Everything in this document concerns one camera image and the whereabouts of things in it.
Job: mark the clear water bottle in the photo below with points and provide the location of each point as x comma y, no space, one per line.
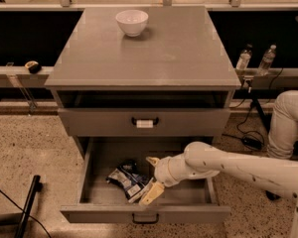
244,58
267,60

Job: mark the person leg light trousers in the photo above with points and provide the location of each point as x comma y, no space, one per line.
283,126

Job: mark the yellow black tape measure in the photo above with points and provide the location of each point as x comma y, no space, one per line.
33,66

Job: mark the open grey bottom drawer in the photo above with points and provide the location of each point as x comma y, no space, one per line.
98,201

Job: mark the grey drawer cabinet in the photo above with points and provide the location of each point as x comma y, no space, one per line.
178,62

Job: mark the white ceramic bowl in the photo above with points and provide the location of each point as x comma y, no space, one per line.
132,22

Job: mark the clear water bottle right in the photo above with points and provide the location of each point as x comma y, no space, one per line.
267,60

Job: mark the grey metal rail shelf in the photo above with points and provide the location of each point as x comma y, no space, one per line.
36,80

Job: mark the blue chip bag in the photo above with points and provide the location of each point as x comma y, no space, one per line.
127,177

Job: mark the closed grey middle drawer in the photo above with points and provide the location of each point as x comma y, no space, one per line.
144,122

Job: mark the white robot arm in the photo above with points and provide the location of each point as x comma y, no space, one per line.
200,160

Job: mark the black power adapter with cable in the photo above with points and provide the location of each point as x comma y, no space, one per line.
249,138

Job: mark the black metal stand leg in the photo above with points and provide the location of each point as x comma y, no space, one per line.
35,187

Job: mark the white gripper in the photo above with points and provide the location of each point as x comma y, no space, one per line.
163,173

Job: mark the clear water bottle left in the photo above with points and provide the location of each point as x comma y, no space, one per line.
244,58

